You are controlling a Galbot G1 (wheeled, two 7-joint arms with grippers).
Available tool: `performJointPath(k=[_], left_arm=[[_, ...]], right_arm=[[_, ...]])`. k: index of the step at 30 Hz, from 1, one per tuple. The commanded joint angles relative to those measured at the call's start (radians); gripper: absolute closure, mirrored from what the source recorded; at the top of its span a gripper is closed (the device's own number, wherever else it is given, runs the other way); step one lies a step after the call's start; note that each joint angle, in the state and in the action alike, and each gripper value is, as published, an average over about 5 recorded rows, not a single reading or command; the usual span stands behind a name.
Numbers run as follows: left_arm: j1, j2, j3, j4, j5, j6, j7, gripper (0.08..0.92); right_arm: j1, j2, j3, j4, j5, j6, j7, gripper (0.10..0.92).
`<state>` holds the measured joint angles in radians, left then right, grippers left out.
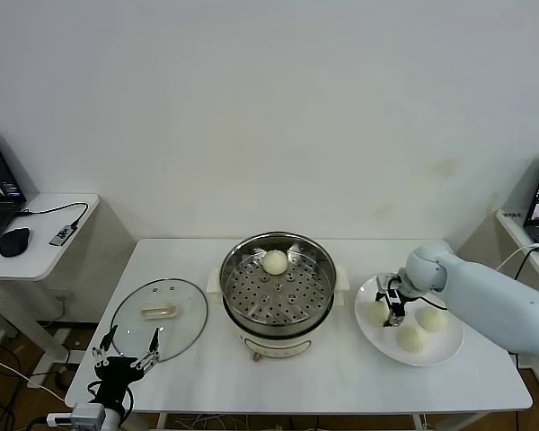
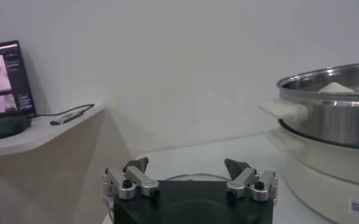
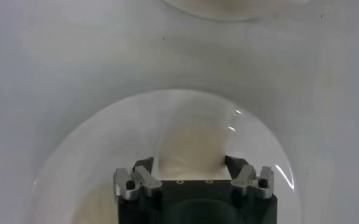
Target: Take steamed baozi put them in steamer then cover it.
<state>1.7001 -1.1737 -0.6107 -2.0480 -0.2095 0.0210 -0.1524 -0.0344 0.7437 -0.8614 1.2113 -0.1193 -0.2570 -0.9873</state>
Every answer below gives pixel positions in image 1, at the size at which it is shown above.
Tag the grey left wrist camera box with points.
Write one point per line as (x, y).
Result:
(87, 414)

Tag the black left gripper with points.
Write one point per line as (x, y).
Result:
(114, 372)

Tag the round white plate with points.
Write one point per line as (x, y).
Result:
(435, 350)

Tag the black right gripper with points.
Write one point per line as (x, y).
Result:
(393, 285)

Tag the round glass pot lid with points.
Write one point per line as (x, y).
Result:
(184, 314)

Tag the small printed label sticker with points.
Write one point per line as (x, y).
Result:
(511, 215)

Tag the cream electric cooker pot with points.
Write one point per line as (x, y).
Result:
(274, 345)

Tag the perforated steel steamer basket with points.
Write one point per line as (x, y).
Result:
(276, 301)

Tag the white steamed baozi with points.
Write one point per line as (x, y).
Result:
(377, 314)
(411, 339)
(275, 262)
(431, 319)

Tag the white side table with mouse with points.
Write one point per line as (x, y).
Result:
(36, 265)

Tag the black computer mouse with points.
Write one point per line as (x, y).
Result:
(14, 242)

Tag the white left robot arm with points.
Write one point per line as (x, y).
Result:
(113, 419)

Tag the white side table with label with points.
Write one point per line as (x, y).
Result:
(514, 233)

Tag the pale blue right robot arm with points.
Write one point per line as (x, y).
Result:
(485, 296)

